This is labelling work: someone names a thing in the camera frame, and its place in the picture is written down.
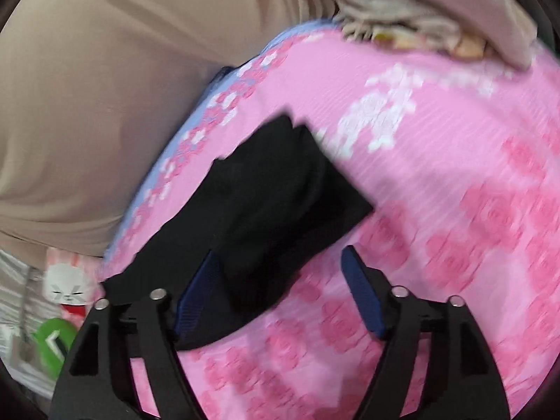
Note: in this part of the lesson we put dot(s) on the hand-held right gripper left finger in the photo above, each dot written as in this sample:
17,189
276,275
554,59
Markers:
197,291

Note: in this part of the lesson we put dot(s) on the green round object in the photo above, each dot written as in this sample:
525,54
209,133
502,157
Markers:
50,341

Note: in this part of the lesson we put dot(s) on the black pants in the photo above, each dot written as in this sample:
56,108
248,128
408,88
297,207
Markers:
271,201

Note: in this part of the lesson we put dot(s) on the white cat print pillow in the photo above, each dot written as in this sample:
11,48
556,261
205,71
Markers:
70,280

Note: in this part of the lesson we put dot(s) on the pink floral blanket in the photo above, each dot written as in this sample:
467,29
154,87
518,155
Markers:
437,183

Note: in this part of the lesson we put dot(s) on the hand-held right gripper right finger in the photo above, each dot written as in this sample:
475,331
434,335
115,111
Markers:
361,291

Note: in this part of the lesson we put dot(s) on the grey white striped cloth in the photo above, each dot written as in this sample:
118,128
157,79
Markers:
17,297

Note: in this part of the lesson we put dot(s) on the beige cloth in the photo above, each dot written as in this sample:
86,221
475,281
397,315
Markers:
109,96

